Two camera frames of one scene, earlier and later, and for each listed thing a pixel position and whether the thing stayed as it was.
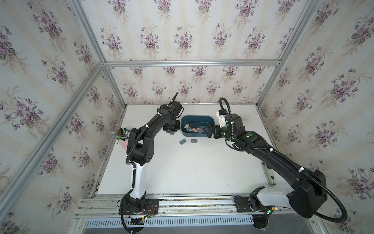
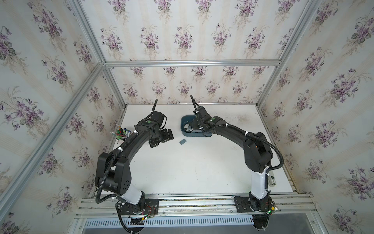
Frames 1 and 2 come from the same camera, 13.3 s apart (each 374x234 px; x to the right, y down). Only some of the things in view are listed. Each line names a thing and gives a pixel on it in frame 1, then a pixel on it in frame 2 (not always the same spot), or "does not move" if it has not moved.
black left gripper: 166,129 -> 166,137
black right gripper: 216,128 -> 194,121
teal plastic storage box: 193,126 does not move
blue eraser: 182,141 does not move
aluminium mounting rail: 107,205 does not move
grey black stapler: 269,174 does not move
